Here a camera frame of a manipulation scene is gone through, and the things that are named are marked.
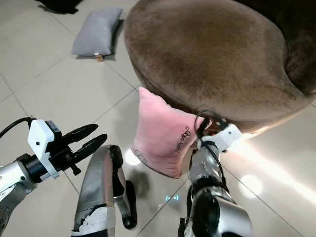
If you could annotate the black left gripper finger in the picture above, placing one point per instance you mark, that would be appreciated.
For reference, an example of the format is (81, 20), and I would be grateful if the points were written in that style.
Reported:
(81, 133)
(91, 147)

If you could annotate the pink pillow with black print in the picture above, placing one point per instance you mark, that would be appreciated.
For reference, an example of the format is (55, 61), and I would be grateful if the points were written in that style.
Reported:
(160, 133)

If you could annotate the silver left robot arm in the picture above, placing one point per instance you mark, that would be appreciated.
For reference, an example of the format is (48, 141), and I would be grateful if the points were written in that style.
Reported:
(15, 185)

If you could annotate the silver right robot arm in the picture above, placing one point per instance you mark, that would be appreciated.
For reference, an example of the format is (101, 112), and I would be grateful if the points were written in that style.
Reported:
(219, 207)

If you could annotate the brown plush sofa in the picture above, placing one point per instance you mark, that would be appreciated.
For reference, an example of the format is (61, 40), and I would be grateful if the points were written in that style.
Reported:
(207, 54)

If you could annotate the small brown pillow tag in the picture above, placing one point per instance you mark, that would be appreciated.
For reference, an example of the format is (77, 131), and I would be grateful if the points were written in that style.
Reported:
(99, 57)

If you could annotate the grey pillow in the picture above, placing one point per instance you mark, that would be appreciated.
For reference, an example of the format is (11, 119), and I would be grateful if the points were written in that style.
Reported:
(96, 30)

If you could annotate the black object on floor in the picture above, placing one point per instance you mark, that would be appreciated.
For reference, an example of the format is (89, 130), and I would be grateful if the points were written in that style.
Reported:
(59, 4)

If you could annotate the robot left leg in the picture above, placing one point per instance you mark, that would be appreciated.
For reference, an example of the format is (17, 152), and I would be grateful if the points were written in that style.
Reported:
(98, 192)

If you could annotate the robot leg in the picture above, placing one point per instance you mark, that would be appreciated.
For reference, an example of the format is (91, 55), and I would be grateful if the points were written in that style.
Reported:
(98, 192)
(187, 217)

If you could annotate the robot right leg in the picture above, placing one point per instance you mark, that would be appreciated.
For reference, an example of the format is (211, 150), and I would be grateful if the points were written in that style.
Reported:
(187, 217)

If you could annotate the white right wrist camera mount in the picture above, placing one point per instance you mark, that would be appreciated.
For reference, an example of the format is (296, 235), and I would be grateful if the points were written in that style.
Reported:
(227, 137)

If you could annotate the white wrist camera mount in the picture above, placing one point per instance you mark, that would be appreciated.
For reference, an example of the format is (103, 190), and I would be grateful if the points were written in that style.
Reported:
(40, 143)
(227, 137)

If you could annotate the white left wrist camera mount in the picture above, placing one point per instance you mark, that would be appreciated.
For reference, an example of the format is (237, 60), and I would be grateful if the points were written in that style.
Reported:
(40, 143)

